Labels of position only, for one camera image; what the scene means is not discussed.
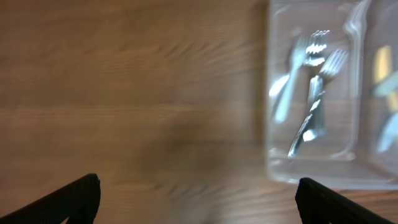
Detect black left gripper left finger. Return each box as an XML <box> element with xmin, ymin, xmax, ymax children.
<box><xmin>1</xmin><ymin>174</ymin><xmax>101</xmax><ymax>223</ymax></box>

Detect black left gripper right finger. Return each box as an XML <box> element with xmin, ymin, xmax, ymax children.
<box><xmin>295</xmin><ymin>177</ymin><xmax>392</xmax><ymax>224</ymax></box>

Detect light blue plastic knife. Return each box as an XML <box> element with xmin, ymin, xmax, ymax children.
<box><xmin>377</xmin><ymin>113</ymin><xmax>397</xmax><ymax>153</ymax></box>

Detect teal plastic knife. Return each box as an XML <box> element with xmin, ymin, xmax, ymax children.
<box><xmin>373</xmin><ymin>71</ymin><xmax>397</xmax><ymax>97</ymax></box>

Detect steel fork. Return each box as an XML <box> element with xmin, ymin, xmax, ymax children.
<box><xmin>303</xmin><ymin>30</ymin><xmax>330</xmax><ymax>142</ymax></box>
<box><xmin>288</xmin><ymin>49</ymin><xmax>349</xmax><ymax>158</ymax></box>

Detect pale blue plastic fork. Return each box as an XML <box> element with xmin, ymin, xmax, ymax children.
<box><xmin>274</xmin><ymin>35</ymin><xmax>308</xmax><ymax>123</ymax></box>

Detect yellow plastic knife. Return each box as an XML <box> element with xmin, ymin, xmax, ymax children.
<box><xmin>373</xmin><ymin>45</ymin><xmax>397</xmax><ymax>112</ymax></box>

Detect white plastic fork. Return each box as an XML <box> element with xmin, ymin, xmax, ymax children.
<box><xmin>343</xmin><ymin>0</ymin><xmax>371</xmax><ymax>100</ymax></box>

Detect clear left plastic container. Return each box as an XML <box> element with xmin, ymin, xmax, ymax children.
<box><xmin>266</xmin><ymin>0</ymin><xmax>397</xmax><ymax>190</ymax></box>

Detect clear plastic container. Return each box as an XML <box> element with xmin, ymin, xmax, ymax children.
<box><xmin>266</xmin><ymin>0</ymin><xmax>397</xmax><ymax>190</ymax></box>
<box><xmin>365</xmin><ymin>1</ymin><xmax>397</xmax><ymax>177</ymax></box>

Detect clear right plastic container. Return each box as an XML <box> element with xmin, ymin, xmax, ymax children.
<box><xmin>365</xmin><ymin>1</ymin><xmax>397</xmax><ymax>177</ymax></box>

